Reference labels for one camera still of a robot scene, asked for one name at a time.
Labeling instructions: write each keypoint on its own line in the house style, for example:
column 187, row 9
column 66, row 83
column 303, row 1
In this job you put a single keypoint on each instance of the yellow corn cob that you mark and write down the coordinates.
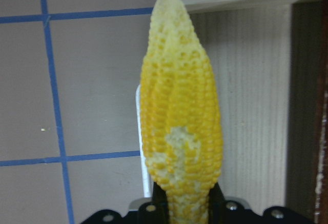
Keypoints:
column 181, row 132

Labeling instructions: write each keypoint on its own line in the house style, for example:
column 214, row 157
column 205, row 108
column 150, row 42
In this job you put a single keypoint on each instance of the dark brown wooden drawer cabinet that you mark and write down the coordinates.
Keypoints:
column 307, row 110

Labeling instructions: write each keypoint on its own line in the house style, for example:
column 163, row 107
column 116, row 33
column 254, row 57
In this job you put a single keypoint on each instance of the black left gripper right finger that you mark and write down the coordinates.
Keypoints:
column 216, row 201

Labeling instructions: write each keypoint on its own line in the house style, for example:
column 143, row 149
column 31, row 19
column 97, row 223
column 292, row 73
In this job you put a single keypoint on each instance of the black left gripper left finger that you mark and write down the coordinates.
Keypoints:
column 159, row 198

